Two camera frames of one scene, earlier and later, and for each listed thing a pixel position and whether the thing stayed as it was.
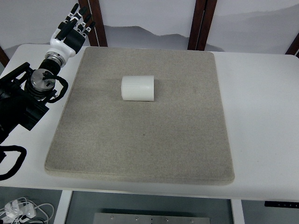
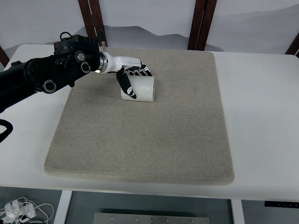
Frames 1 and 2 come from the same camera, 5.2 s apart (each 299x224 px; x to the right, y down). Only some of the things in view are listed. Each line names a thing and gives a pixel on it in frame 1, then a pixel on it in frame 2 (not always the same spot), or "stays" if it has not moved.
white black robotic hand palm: [73, 41] to [108, 63]
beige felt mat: [142, 115] stays
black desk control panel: [281, 204] stays
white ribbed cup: [138, 88] stays
